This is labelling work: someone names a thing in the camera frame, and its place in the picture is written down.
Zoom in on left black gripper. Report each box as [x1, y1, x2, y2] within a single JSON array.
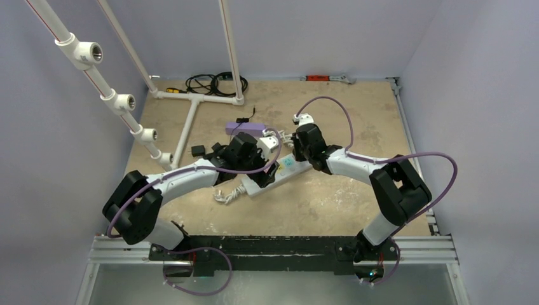
[[236, 142, 278, 187]]

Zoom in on white power strip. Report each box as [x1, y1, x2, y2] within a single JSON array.
[[240, 153, 312, 197]]

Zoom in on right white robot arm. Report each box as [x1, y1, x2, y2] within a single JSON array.
[[292, 123, 432, 259]]

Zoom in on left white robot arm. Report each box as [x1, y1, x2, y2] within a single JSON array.
[[102, 130, 282, 260]]

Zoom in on purple rectangular box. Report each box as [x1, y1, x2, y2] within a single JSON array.
[[225, 122, 266, 137]]

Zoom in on red adjustable wrench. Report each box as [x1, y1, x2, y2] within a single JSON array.
[[300, 74, 356, 85]]

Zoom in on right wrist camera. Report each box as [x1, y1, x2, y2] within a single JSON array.
[[292, 113, 314, 126]]

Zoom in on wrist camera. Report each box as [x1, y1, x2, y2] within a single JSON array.
[[292, 113, 314, 126], [256, 135, 282, 163]]

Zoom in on white plug with cord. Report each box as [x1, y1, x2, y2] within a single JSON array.
[[263, 128, 294, 149]]

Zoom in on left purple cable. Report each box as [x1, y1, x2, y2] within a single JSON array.
[[106, 127, 283, 240]]

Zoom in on purple cable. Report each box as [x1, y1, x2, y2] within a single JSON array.
[[294, 95, 459, 239], [106, 127, 283, 240]]

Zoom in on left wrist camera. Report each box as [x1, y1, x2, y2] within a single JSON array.
[[256, 135, 282, 163]]

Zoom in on white power strip cord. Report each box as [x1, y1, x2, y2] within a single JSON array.
[[213, 185, 247, 206]]

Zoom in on black coiled cable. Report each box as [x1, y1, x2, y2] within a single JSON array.
[[185, 72, 249, 97]]

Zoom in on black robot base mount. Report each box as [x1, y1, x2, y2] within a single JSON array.
[[149, 235, 400, 280]]

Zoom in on yellow handled screwdriver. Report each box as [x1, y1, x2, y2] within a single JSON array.
[[166, 87, 186, 93]]

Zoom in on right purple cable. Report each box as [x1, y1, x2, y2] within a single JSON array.
[[294, 95, 459, 239]]

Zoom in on aluminium rail frame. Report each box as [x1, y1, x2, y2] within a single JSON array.
[[77, 79, 467, 304]]

